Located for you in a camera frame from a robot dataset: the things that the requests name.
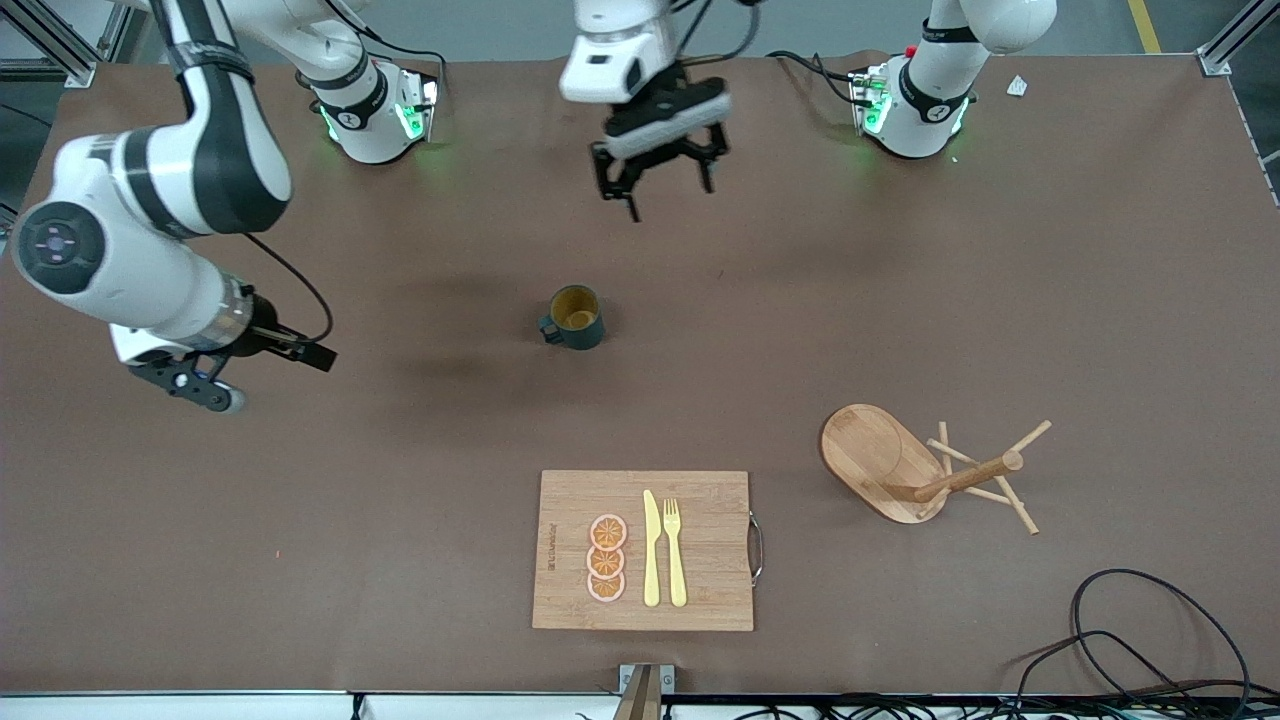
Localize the aluminium table edge rail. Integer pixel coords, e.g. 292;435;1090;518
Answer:
0;688;1280;720

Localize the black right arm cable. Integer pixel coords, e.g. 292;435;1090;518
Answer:
244;230;334;347

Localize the wooden cutting board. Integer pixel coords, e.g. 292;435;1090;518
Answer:
532;470;766;633

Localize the black cable on table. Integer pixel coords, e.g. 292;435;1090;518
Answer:
1070;568;1253;716
1000;630;1211;716

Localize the wooden mug tree rack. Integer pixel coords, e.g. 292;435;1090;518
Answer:
820;403;1053;536

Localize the yellow plastic knife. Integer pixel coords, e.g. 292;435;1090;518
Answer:
642;489;663;608

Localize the metal and wood bracket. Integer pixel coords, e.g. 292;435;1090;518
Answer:
617;662;677;720

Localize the dark green HOME mug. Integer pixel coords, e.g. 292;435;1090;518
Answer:
538;284;607;351

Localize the yellow plastic fork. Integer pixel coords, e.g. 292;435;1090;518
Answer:
663;498;689;608

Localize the black right base cable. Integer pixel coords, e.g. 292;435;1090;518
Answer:
355;38;448;101

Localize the black left base cable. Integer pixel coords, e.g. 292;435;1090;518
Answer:
765;50;863;106

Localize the black base cable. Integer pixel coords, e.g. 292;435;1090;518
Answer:
765;50;863;106
355;38;448;101

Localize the aluminium frame post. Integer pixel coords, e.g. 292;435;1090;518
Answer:
1197;0;1280;77
0;0;101;89

